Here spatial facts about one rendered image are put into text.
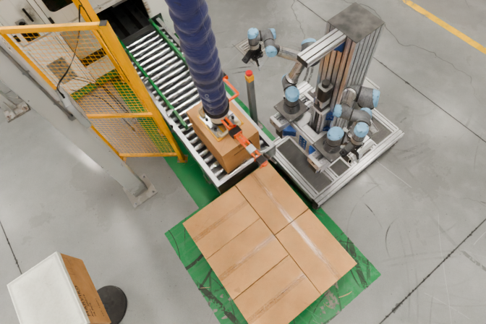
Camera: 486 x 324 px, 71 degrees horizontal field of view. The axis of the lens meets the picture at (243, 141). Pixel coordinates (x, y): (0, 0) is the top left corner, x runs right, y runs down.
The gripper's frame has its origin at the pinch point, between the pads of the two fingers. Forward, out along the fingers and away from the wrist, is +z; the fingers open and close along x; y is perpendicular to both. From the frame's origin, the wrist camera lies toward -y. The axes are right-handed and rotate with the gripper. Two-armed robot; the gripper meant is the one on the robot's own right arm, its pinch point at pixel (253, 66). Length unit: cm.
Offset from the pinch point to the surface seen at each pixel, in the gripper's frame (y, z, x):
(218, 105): -37.5, 17.2, -0.2
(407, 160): 116, 152, -114
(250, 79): 14, 55, 27
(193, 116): -52, 57, 30
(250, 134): -23, 57, -19
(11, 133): -230, 152, 227
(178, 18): -44, -73, 5
